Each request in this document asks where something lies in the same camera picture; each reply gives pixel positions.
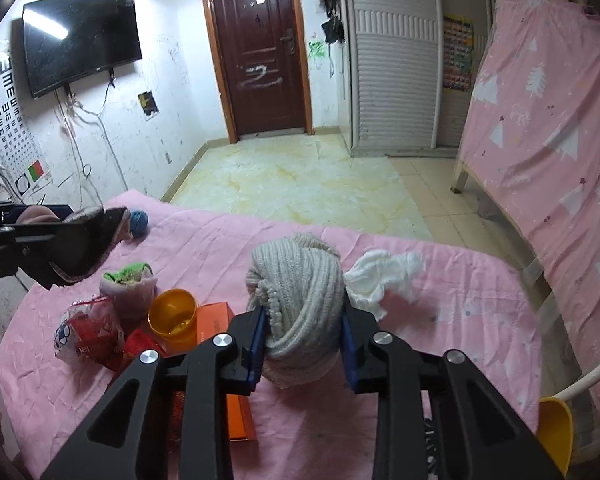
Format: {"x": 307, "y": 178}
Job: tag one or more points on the eye chart poster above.
{"x": 5, "y": 110}

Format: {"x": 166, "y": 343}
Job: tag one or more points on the pink printed bed curtain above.
{"x": 555, "y": 135}

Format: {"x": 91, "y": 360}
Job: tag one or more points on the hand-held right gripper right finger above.
{"x": 348, "y": 360}

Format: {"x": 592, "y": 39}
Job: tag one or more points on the yellow plastic cup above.
{"x": 177, "y": 335}

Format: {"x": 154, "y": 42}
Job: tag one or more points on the orange cardboard box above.
{"x": 215, "y": 320}

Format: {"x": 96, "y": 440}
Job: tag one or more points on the colourful wall chart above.
{"x": 457, "y": 55}

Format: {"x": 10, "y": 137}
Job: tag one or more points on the black wall television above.
{"x": 80, "y": 40}

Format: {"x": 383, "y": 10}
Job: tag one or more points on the red packet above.
{"x": 137, "y": 345}

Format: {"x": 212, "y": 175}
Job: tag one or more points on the white louvered wardrobe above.
{"x": 395, "y": 60}

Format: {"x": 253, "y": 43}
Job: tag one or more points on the wooden bed frame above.
{"x": 459, "y": 177}

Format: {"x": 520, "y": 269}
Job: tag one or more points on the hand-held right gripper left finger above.
{"x": 258, "y": 355}

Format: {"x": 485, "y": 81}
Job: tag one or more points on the green and purple sock ball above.
{"x": 130, "y": 295}

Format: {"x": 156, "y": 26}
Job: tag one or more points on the dark brown wooden door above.
{"x": 255, "y": 60}

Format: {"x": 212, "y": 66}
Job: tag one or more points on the red and white snack bag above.
{"x": 87, "y": 335}

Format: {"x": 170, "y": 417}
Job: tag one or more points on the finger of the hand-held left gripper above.
{"x": 0, "y": 207}
{"x": 35, "y": 247}

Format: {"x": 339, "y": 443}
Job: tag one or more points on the open wall junction box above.
{"x": 148, "y": 104}

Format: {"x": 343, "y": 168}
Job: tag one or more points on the white tissue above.
{"x": 380, "y": 277}

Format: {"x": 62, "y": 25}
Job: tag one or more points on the blue yarn ball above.
{"x": 140, "y": 222}

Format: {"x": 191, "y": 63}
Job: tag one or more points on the grey knitted hat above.
{"x": 300, "y": 300}

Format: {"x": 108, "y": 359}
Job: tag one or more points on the dark knitted hat pink trim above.
{"x": 107, "y": 227}

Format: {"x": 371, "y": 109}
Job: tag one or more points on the pink table cloth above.
{"x": 430, "y": 360}

